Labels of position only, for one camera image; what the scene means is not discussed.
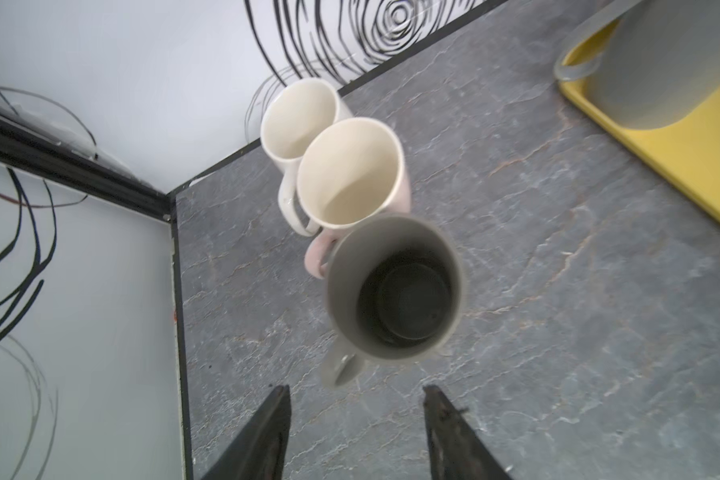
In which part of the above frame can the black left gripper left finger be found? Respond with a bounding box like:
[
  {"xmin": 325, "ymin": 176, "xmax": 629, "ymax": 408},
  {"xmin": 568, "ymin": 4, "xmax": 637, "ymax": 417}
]
[{"xmin": 203, "ymin": 385, "xmax": 292, "ymax": 480}]

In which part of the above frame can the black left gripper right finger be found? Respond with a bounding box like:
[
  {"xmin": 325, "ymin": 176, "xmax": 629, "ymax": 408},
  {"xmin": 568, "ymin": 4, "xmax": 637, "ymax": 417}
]
[{"xmin": 423, "ymin": 385, "xmax": 511, "ymax": 480}]

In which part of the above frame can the grey mug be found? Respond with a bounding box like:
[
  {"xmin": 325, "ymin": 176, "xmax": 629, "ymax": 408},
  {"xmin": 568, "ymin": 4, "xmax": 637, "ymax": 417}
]
[
  {"xmin": 553, "ymin": 0, "xmax": 720, "ymax": 130},
  {"xmin": 319, "ymin": 213, "xmax": 466, "ymax": 388}
]

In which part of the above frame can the pink mug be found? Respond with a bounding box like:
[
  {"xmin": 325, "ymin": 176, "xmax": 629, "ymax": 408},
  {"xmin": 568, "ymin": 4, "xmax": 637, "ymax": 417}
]
[{"xmin": 296, "ymin": 117, "xmax": 412, "ymax": 279}]

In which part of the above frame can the white mug with ribbed base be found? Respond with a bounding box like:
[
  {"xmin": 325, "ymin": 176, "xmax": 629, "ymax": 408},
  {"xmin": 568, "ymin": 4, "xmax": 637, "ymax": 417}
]
[{"xmin": 260, "ymin": 78, "xmax": 353, "ymax": 237}]

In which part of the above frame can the yellow plastic tray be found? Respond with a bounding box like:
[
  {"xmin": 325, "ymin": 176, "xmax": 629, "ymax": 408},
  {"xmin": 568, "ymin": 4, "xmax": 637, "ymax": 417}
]
[{"xmin": 557, "ymin": 17, "xmax": 720, "ymax": 241}]

